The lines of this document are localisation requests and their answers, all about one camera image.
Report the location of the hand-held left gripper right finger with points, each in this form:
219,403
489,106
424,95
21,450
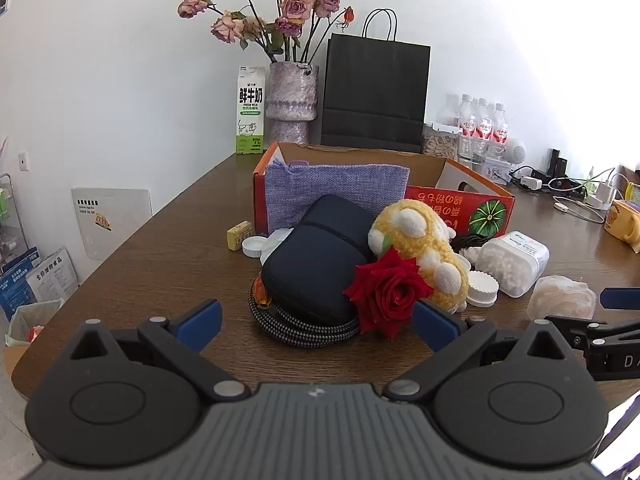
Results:
435,325

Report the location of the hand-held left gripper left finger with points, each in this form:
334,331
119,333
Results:
200,322

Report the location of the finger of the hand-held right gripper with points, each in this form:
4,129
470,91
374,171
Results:
590,331
620,299

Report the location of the pale tissue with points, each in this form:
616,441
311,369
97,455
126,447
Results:
562,300

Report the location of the red artificial rose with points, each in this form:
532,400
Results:
390,295

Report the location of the white jar lid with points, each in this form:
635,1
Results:
482,290

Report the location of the yellow white plush toy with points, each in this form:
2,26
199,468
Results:
430,247

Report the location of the clear cotton swab container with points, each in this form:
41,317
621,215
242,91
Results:
510,262

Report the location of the orange printed cardboard box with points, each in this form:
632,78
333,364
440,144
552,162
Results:
450,205

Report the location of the black zip case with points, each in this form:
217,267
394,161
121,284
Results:
310,260

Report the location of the purple burlap pouch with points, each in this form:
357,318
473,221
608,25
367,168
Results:
340,185

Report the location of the clear seed storage container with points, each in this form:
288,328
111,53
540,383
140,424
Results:
440,142

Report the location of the small orange charm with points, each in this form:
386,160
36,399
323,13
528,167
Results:
261,292

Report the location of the yellow mug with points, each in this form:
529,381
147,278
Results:
622,222

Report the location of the white bottle cap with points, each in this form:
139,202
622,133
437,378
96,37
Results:
252,247

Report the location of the small yellow box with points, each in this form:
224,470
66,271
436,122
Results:
239,236

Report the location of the white power adapter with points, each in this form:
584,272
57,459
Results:
607,195

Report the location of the white plastic case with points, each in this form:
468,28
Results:
277,242

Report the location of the white leaning panel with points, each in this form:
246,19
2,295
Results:
112,222

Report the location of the white charger plug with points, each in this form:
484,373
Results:
531,182

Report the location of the black upright device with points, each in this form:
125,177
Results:
557,162

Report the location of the white printed tin box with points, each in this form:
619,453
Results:
497,170

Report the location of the bin with plastic bag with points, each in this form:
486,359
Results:
30,322

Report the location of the clear drinking glass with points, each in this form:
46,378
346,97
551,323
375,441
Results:
472,152

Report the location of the white round speaker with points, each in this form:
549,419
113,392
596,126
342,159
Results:
515,151

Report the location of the plain cardboard floor box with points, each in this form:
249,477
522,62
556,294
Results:
15,360

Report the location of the red label water bottle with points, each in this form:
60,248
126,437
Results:
500,127
483,122
467,120

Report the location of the white green milk carton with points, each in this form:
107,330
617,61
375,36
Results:
250,110

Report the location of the black paper bag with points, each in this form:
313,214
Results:
375,95

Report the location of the mottled purple ceramic vase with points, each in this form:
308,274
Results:
290,100

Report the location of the dried pink rose bouquet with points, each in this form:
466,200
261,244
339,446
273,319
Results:
295,7

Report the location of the white wall switch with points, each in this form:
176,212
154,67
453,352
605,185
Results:
24,161

